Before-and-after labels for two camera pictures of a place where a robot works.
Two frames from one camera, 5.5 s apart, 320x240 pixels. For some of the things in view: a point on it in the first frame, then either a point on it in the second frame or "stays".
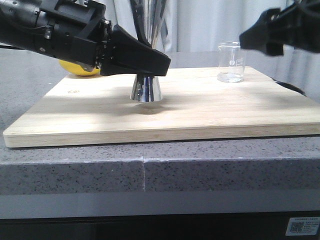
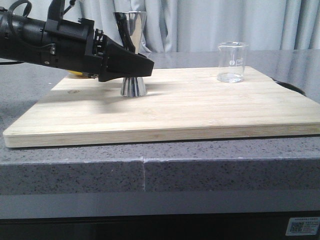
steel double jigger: x=159 y=16 to x=131 y=26
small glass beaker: x=230 y=65 stays
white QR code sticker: x=302 y=226 stays
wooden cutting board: x=97 y=109 stays
